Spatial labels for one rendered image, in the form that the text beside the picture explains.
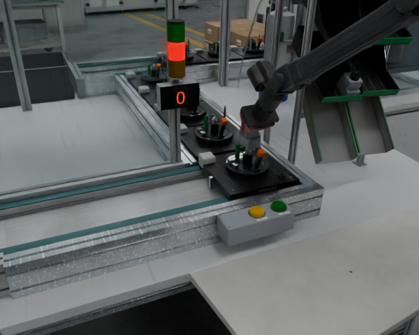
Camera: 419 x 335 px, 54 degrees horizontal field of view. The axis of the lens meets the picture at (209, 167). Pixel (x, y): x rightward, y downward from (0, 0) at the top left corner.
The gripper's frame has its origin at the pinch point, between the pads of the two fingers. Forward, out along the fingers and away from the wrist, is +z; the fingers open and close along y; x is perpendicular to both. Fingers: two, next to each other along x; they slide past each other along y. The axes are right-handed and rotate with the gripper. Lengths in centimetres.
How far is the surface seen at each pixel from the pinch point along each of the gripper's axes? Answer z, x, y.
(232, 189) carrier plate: 5.0, 15.7, 10.4
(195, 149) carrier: 21.5, -6.5, 10.7
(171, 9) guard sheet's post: -19.2, -31.0, 19.3
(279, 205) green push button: -2.7, 25.7, 2.3
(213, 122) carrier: 20.5, -15.1, 0.7
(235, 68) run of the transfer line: 84, -82, -57
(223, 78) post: 80, -73, -44
